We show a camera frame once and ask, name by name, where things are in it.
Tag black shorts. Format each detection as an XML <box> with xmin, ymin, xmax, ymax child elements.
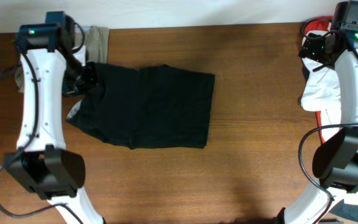
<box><xmin>66</xmin><ymin>63</ymin><xmax>215</xmax><ymax>149</ymax></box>

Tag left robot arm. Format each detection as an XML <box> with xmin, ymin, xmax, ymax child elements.
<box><xmin>2</xmin><ymin>11</ymin><xmax>105</xmax><ymax>223</ymax></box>

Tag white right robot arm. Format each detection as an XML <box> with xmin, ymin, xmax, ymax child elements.
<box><xmin>273</xmin><ymin>1</ymin><xmax>358</xmax><ymax>223</ymax></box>

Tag red garment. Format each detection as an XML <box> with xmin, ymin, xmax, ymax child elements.
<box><xmin>300</xmin><ymin>21</ymin><xmax>341</xmax><ymax>143</ymax></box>

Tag folded khaki shorts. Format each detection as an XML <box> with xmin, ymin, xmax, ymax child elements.
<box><xmin>14</xmin><ymin>26</ymin><xmax>109</xmax><ymax>93</ymax></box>

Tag white shirt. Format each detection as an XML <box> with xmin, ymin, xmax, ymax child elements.
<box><xmin>300</xmin><ymin>55</ymin><xmax>358</xmax><ymax>211</ymax></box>

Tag dark grey garment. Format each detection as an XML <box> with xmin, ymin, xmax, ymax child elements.
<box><xmin>329</xmin><ymin>200</ymin><xmax>358</xmax><ymax>223</ymax></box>

